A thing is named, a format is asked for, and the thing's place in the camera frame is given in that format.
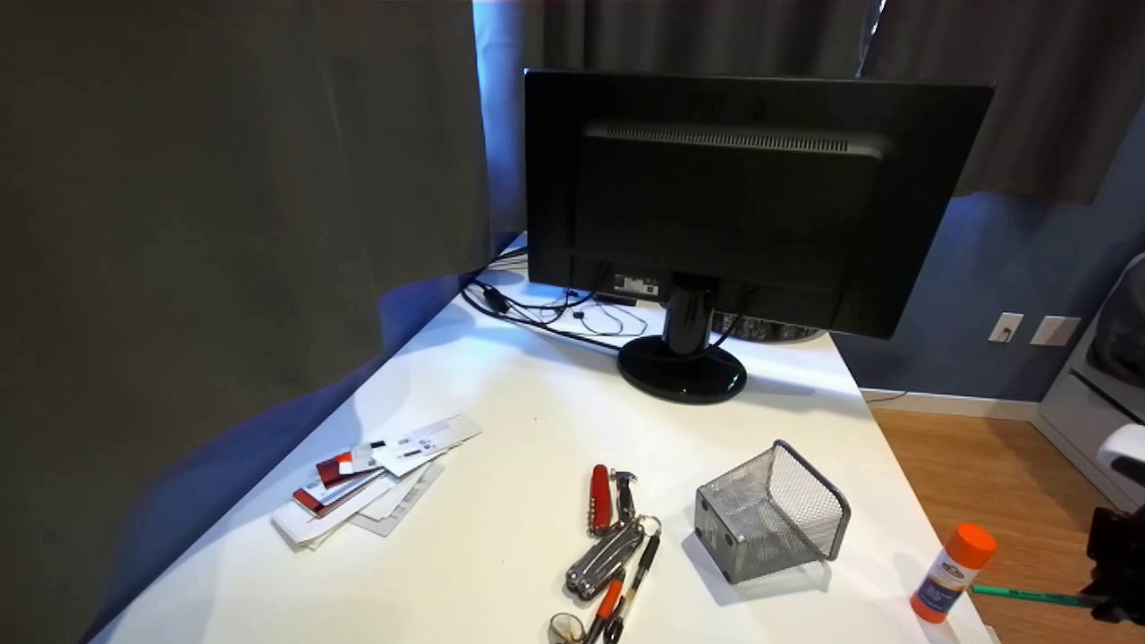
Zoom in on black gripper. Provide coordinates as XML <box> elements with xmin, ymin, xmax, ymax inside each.
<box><xmin>1078</xmin><ymin>503</ymin><xmax>1145</xmax><ymax>631</ymax></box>

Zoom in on grey mesh pen holder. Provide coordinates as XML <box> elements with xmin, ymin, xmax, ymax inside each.
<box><xmin>690</xmin><ymin>436</ymin><xmax>853</xmax><ymax>591</ymax></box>

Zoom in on black pen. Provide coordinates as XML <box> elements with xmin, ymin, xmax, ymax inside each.
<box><xmin>620</xmin><ymin>525</ymin><xmax>664</xmax><ymax>631</ymax></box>

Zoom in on orange pen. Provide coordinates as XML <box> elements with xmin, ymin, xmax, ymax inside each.
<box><xmin>579</xmin><ymin>573</ymin><xmax>634</xmax><ymax>644</ymax></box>

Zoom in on orange capped glue stick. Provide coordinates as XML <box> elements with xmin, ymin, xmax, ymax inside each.
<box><xmin>904</xmin><ymin>517</ymin><xmax>1003</xmax><ymax>631</ymax></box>

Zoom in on grey plastic cabinet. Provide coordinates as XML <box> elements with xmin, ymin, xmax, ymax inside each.
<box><xmin>1031</xmin><ymin>249</ymin><xmax>1145</xmax><ymax>517</ymax></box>

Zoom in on small grey metal tool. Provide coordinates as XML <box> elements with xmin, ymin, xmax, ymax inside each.
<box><xmin>607</xmin><ymin>466</ymin><xmax>644</xmax><ymax>532</ymax></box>

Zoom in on red pocket knife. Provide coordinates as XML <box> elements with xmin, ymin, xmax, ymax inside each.
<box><xmin>586</xmin><ymin>458</ymin><xmax>620</xmax><ymax>541</ymax></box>

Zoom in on black monitor with round stand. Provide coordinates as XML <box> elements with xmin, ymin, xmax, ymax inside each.
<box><xmin>518</xmin><ymin>63</ymin><xmax>998</xmax><ymax>408</ymax></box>

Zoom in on white office desk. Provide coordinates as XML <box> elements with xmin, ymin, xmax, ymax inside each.
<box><xmin>85</xmin><ymin>255</ymin><xmax>1003</xmax><ymax>644</ymax></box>

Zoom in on white and red cards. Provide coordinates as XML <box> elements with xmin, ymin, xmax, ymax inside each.
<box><xmin>269</xmin><ymin>408</ymin><xmax>481</xmax><ymax>556</ymax></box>

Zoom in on white wall outlet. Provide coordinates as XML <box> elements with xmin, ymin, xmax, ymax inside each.
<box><xmin>1025</xmin><ymin>310</ymin><xmax>1082</xmax><ymax>353</ymax></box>
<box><xmin>984</xmin><ymin>307</ymin><xmax>1025</xmax><ymax>346</ymax></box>

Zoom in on black monitor cables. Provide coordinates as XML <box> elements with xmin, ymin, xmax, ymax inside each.
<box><xmin>453</xmin><ymin>238</ymin><xmax>654</xmax><ymax>356</ymax></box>

